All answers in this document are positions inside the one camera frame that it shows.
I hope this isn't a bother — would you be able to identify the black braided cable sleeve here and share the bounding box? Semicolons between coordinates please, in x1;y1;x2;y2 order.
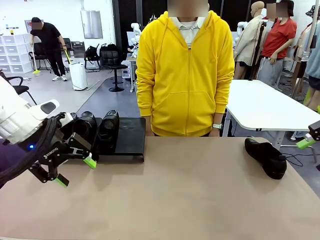
0;117;61;185

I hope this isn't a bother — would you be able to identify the black metal shoe stand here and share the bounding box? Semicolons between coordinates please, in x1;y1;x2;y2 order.
99;116;147;163
59;116;104;164

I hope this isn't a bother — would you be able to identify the person's right hand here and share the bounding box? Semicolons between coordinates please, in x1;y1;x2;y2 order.
145;115;154;137

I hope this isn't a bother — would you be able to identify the black quilted bar stool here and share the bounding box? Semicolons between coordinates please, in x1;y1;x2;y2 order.
99;50;129;93

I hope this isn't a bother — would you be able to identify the mannequin in tan garment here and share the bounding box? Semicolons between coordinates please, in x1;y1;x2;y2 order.
291;23;313;100

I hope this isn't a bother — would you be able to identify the mannequin in beige coat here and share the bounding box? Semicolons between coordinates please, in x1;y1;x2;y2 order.
234;1;267;81

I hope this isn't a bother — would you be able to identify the green long-handled dustpan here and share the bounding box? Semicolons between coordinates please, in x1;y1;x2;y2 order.
62;49;74;65

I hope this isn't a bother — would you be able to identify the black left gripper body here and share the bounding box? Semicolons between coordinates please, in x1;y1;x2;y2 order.
37;117;76;165

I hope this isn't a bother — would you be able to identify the white stand pole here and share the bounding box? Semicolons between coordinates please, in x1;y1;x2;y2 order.
305;14;317;55

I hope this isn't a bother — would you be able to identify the background desk with equipment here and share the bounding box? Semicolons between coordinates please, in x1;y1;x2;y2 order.
121;53;138;94

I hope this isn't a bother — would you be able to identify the purple cloth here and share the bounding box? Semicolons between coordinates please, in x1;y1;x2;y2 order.
0;138;31;187

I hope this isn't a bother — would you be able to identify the broom with yellow head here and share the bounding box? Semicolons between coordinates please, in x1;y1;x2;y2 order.
31;43;43;76

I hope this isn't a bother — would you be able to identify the black armchair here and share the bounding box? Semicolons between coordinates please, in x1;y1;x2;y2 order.
4;74;38;106

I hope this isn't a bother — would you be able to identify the white table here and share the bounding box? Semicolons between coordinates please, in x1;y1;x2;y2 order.
224;79;320;151

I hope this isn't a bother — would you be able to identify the man in black clothes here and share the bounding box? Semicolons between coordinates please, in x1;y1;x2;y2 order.
29;16;69;83

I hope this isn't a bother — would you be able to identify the dark box appliance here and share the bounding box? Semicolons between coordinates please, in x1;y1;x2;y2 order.
71;41;86;59

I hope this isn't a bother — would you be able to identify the white drawer cabinet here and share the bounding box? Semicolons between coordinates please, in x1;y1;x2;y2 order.
0;33;35;75

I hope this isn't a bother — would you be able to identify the black backpack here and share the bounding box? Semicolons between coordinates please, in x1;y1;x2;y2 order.
84;44;101;64
99;42;118;54

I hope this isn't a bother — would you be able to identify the person's left forearm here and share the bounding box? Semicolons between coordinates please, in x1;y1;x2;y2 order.
213;72;236;125

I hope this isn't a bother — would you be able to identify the white air purifier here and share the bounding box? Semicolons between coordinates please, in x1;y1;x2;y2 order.
69;62;88;91

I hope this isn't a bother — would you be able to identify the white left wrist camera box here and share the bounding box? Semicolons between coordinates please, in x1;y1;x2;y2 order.
58;112;74;126

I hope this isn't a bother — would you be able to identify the grey metal wall panel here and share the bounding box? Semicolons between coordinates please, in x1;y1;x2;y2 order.
80;10;104;40

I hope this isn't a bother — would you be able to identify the person in yellow hoodie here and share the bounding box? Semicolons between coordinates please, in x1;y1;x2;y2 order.
135;2;236;138

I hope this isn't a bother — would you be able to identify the mannequin in red shirt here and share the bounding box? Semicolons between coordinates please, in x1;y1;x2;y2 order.
257;0;298;90

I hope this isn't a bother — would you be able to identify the person's right forearm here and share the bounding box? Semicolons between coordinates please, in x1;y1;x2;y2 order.
135;72;154;118

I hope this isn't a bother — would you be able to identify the black office chair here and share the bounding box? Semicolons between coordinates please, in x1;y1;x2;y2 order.
32;42;51;71

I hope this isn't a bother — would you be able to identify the mannequin in grey-blue garment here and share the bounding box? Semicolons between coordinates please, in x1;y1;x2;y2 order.
303;37;320;112

